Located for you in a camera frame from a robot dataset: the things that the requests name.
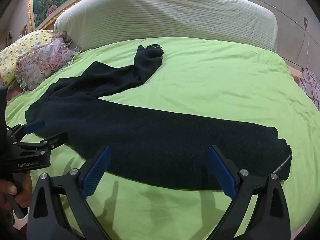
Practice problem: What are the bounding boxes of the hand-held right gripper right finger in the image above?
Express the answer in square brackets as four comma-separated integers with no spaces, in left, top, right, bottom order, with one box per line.
[207,145,292,240]

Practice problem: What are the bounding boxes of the gold framed floral painting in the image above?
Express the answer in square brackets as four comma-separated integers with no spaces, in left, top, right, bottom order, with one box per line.
[27,0,244,32]

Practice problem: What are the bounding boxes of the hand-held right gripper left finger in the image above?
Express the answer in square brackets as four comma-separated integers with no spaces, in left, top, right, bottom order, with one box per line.
[27,145,118,240]

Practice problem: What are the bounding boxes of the striped white headboard cover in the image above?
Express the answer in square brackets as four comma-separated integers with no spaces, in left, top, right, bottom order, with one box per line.
[53,0,278,53]

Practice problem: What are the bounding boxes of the black pants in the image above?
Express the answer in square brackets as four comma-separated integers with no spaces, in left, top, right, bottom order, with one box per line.
[25,44,293,190]

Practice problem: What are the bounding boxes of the pink floral ruffled pillow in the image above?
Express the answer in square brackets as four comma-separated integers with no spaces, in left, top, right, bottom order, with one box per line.
[14,31,82,92]

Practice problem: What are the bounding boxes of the pink plaid cloth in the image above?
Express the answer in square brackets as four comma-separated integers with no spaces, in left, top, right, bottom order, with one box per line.
[299,66,320,108]

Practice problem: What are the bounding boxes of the white charging cable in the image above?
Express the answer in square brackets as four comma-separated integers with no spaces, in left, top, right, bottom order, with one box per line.
[295,26,311,65]

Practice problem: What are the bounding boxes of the person's left hand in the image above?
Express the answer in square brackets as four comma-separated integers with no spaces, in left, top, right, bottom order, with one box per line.
[0,172,32,207]

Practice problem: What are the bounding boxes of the yellow printed pillow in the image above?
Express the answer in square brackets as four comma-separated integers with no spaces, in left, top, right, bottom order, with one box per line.
[0,29,54,87]

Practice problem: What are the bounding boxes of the green bed sheet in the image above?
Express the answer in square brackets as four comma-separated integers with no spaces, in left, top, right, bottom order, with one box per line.
[5,37,320,240]

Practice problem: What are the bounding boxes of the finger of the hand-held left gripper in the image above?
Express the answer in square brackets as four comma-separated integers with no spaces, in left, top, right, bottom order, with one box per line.
[12,132,68,155]
[6,120,45,143]

